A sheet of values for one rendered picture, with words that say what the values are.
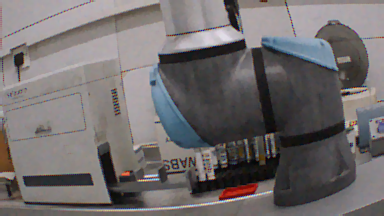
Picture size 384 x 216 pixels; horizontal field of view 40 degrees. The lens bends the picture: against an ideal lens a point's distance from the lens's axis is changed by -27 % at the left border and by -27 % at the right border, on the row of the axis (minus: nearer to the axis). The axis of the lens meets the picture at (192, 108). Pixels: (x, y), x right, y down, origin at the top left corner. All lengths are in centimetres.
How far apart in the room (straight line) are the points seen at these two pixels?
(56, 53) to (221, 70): 122
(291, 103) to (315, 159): 9
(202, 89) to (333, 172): 22
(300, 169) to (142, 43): 113
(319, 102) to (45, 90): 67
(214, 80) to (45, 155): 60
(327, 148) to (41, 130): 71
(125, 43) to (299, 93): 114
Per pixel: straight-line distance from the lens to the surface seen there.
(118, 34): 194
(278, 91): 85
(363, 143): 135
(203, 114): 86
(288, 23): 186
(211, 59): 85
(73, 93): 131
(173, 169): 157
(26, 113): 137
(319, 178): 85
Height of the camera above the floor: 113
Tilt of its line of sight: 4 degrees down
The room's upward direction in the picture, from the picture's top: 10 degrees counter-clockwise
